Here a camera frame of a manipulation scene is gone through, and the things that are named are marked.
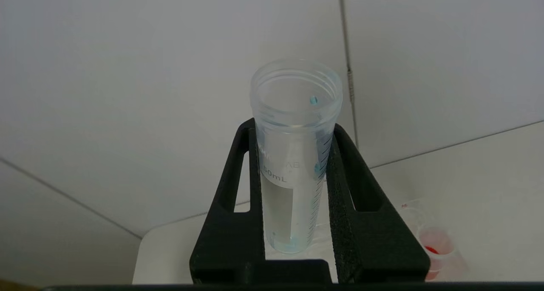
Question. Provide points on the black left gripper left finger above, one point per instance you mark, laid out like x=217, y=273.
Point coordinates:
x=233, y=240

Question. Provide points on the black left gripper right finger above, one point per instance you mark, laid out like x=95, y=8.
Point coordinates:
x=369, y=244

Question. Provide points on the blue-stained clear test tube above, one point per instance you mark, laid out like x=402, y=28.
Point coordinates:
x=293, y=189

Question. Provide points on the clear acrylic test tube rack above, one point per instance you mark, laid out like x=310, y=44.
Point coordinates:
x=410, y=214

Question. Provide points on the test tube with red pigment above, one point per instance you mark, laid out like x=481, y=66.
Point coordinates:
x=437, y=246

